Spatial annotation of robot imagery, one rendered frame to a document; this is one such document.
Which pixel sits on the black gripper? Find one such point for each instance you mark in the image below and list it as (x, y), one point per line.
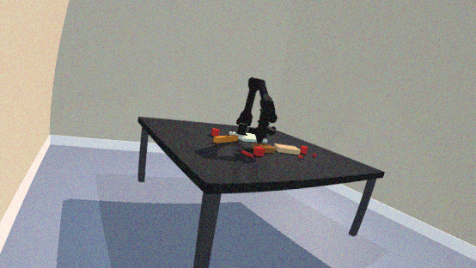
(260, 135)

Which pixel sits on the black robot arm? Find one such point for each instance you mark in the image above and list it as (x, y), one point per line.
(267, 110)

